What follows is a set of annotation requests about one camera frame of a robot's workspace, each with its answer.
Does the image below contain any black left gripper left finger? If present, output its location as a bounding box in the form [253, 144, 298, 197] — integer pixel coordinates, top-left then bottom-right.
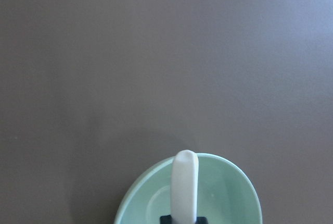
[159, 215, 172, 224]

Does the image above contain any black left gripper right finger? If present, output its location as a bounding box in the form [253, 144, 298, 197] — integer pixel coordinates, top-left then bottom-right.
[195, 216, 208, 224]

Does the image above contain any light green bowl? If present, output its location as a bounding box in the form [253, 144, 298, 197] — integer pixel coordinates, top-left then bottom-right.
[114, 153, 263, 223]

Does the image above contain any white ceramic spoon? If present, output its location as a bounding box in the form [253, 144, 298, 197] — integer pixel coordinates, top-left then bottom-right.
[170, 150, 199, 224]

